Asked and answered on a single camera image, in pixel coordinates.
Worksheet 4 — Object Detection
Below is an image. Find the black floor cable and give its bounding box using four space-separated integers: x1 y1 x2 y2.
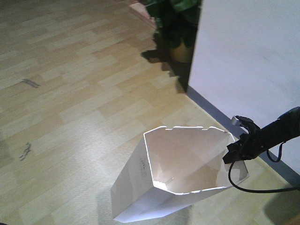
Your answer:
228 161 300 194

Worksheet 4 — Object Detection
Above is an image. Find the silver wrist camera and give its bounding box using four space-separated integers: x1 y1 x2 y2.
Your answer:
231 116 241 126

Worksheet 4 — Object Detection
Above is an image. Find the potted green plant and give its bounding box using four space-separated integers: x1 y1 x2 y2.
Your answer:
144 0 202 63

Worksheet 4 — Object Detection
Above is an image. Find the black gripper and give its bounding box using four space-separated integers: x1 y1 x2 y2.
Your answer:
223 116 270 164

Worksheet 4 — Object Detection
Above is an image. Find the white plastic trash bin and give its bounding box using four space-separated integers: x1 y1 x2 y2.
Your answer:
111 126 248 223

